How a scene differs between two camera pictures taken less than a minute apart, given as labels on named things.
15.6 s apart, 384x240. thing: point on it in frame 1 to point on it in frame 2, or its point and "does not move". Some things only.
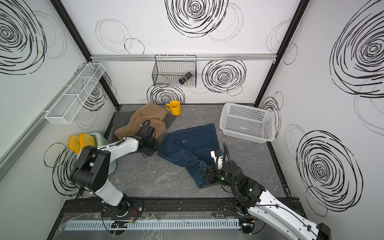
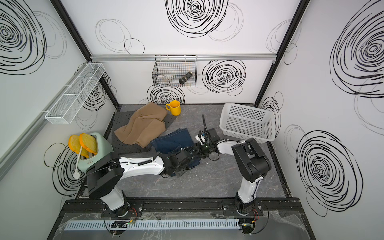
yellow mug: (174, 106) does not move
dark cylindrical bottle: (182, 80) does not move
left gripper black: (157, 143) to (180, 174)
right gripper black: (210, 176) to (200, 152)
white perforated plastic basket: (248, 121) does not move
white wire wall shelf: (68, 106) does not move
